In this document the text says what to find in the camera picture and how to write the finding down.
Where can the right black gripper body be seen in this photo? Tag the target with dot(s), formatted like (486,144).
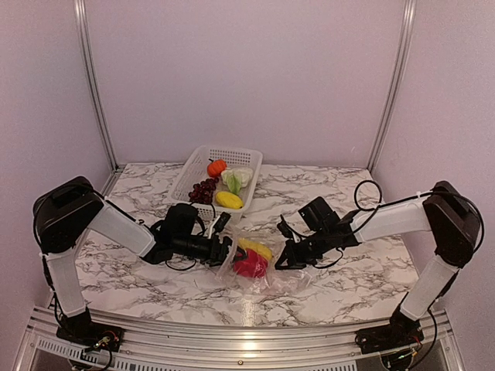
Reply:
(308,253)

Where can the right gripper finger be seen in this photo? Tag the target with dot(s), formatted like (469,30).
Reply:
(287,266)
(287,255)

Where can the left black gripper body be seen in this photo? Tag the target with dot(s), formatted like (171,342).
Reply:
(216,259)

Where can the clear zip top bag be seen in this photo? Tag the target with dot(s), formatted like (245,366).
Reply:
(275,282)

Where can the fake red pepper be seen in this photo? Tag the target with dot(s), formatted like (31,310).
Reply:
(254,267)

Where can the fake purple grapes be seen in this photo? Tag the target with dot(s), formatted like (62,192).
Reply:
(203,191)

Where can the fake white cauliflower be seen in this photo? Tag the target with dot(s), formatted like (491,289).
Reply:
(235,179)

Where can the fake orange tomato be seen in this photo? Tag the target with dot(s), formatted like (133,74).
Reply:
(216,167)

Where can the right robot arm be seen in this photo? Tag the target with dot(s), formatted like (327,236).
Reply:
(455,222)

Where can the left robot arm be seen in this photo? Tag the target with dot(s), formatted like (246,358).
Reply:
(63,215)

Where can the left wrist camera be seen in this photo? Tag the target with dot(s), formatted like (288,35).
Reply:
(218,224)

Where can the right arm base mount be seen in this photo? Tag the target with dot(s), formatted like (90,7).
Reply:
(399,331)

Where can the aluminium front rail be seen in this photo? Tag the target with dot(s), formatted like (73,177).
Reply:
(156,345)

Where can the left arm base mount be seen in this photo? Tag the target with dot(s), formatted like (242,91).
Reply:
(82,330)

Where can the right aluminium frame post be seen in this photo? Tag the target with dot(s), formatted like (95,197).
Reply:
(398,72)

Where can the aluminium frame post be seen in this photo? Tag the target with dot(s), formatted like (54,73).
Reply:
(80,9)
(398,72)

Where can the left aluminium frame post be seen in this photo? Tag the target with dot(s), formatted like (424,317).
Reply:
(80,9)

